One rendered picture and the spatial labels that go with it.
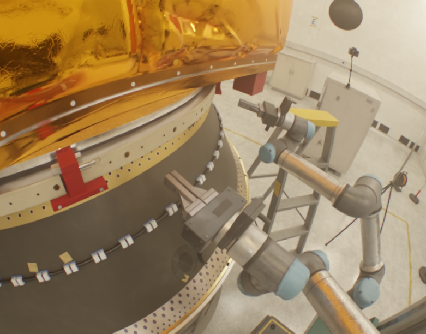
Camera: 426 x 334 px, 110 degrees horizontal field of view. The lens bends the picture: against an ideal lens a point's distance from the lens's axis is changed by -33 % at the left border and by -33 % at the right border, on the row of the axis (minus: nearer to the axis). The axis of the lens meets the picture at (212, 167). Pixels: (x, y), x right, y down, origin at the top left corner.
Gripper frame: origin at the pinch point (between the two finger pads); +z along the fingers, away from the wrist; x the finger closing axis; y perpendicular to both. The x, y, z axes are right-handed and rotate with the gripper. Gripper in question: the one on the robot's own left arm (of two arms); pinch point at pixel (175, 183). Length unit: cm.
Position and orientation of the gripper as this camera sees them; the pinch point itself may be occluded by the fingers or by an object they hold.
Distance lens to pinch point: 44.6
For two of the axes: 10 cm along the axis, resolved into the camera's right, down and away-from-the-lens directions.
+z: -7.4, -5.9, 3.1
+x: 6.1, -4.2, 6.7
